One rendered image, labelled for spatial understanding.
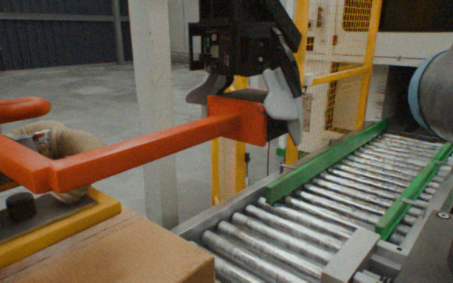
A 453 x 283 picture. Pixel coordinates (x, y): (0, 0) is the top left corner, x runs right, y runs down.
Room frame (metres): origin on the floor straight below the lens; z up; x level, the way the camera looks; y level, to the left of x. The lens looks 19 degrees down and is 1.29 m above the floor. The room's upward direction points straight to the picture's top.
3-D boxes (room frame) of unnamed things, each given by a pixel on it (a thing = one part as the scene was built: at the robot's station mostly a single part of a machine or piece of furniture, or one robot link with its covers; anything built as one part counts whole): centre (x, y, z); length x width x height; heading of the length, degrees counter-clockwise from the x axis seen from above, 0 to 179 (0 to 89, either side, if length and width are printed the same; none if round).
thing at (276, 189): (1.96, -0.68, 0.60); 1.60 x 0.10 x 0.09; 139
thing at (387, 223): (1.61, -1.09, 0.60); 1.60 x 0.10 x 0.09; 139
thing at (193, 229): (1.73, -0.40, 0.50); 2.31 x 0.05 x 0.19; 139
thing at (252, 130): (0.43, -0.04, 1.18); 0.09 x 0.08 x 0.05; 50
